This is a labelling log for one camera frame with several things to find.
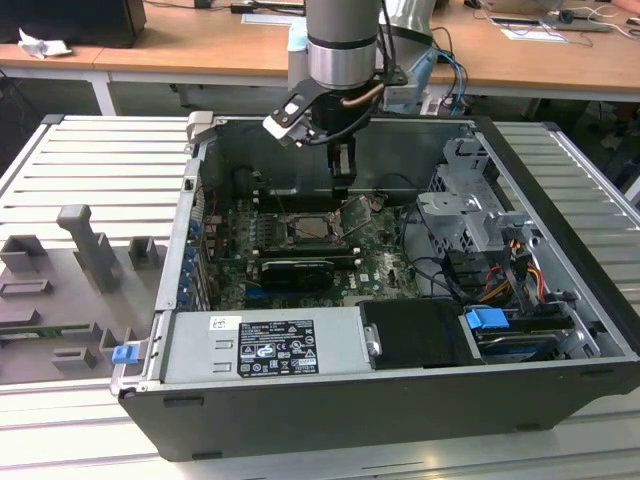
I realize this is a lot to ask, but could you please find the yellow red wire bundle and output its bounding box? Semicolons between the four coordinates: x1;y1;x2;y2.
482;239;547;302

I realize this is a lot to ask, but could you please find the small wooden desk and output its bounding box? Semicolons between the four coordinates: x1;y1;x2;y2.
0;42;117;117

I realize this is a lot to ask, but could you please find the green motherboard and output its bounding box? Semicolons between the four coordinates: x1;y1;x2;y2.
199;192;431;311

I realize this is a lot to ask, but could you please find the blue disk carrier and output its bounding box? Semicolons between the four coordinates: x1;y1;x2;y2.
463;308;509;331

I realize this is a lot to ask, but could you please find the black disk drive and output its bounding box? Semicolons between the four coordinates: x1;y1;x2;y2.
474;327;562;364

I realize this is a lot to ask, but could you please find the black graphics card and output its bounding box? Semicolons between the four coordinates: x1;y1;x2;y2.
259;257;336;292

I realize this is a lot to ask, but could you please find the grey parts rack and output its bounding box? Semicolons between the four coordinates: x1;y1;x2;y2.
0;203;169;386

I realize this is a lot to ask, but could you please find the black plastic shroud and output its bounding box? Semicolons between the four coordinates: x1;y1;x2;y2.
359;298;484;371

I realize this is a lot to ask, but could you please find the black cable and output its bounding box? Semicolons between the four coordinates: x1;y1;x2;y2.
398;203;464;302

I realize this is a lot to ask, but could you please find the blue cable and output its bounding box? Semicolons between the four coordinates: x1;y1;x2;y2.
433;48;470;110

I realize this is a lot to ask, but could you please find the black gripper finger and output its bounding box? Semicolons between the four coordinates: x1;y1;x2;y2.
327;142;358;203

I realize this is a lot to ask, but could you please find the green RAM stick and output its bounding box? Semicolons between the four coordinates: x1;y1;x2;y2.
0;324;94;336

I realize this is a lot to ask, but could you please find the CPU socket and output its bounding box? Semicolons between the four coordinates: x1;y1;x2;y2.
279;209;346;247

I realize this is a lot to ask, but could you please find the long wooden desk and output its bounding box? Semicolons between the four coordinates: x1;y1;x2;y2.
93;0;640;104

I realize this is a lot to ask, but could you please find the white paper sheet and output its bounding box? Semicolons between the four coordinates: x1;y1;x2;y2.
500;27;569;44

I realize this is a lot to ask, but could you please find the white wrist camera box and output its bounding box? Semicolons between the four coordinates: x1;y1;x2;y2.
262;79;327;149

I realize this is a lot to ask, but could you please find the black RAM stick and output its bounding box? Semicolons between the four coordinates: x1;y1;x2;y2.
259;242;354;259
259;188;336;211

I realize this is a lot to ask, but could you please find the black open PC case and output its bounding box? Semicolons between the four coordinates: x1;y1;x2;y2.
109;112;640;464

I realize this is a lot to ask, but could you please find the grey power supply unit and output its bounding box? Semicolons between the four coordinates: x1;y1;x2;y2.
162;305;374;384

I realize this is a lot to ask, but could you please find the silver metal drive cage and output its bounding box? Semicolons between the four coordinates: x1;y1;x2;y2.
416;137;541;254

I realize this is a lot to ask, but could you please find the black box on desk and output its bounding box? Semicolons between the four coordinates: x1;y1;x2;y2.
0;0;148;50

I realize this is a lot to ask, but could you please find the silver CPU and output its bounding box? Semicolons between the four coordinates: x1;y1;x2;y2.
292;217;334;241

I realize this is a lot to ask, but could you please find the crumpled white paper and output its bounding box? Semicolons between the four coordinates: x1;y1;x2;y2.
17;27;73;61

